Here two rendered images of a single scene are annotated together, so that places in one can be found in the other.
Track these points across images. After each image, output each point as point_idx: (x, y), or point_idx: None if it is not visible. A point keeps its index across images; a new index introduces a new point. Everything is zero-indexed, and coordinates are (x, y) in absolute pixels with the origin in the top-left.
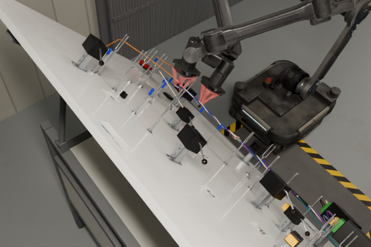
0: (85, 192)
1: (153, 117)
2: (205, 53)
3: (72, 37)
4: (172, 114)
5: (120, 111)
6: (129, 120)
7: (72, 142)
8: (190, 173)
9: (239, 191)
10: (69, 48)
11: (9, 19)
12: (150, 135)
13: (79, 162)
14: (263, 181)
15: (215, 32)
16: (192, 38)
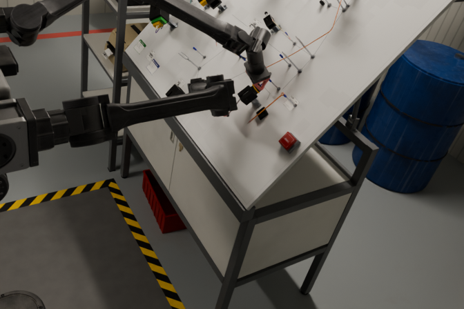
0: (320, 147)
1: (295, 15)
2: (249, 34)
3: (373, 48)
4: (269, 62)
5: None
6: None
7: (342, 185)
8: None
9: (231, 12)
10: (370, 13)
11: None
12: None
13: (331, 168)
14: (220, 0)
15: (239, 30)
16: (258, 46)
